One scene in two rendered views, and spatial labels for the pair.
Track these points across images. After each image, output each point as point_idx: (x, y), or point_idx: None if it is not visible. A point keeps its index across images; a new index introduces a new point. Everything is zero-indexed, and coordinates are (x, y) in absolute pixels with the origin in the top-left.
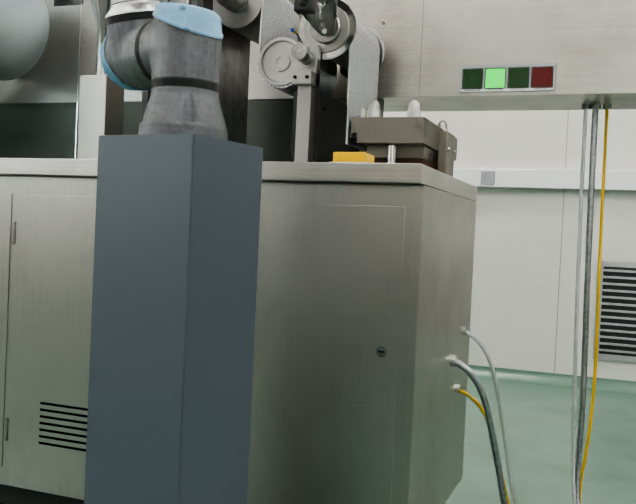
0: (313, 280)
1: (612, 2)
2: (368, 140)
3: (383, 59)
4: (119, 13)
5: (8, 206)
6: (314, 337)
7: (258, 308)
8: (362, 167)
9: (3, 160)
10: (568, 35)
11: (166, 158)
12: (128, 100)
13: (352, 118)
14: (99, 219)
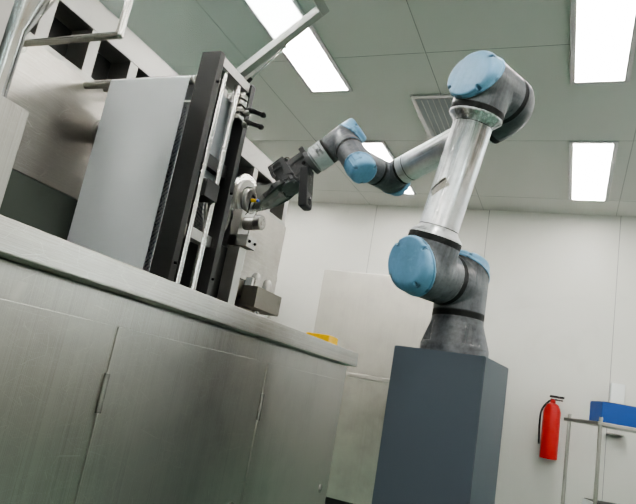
0: (306, 437)
1: None
2: (259, 306)
3: None
4: (461, 244)
5: (103, 346)
6: (299, 486)
7: (281, 468)
8: (345, 352)
9: (139, 273)
10: None
11: (501, 383)
12: None
13: (239, 281)
14: (479, 428)
